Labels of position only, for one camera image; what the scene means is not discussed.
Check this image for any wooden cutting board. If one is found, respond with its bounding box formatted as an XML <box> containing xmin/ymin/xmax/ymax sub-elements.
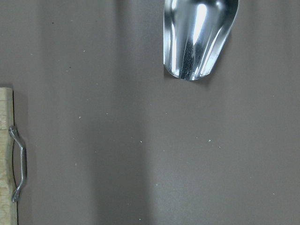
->
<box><xmin>0</xmin><ymin>87</ymin><xmax>18</xmax><ymax>225</ymax></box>

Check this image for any metal board handle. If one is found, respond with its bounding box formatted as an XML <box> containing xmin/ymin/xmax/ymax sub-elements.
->
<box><xmin>8</xmin><ymin>125</ymin><xmax>27</xmax><ymax>202</ymax></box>

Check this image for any metal ice scoop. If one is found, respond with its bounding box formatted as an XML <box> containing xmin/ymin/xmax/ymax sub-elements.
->
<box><xmin>163</xmin><ymin>0</ymin><xmax>239</xmax><ymax>81</ymax></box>

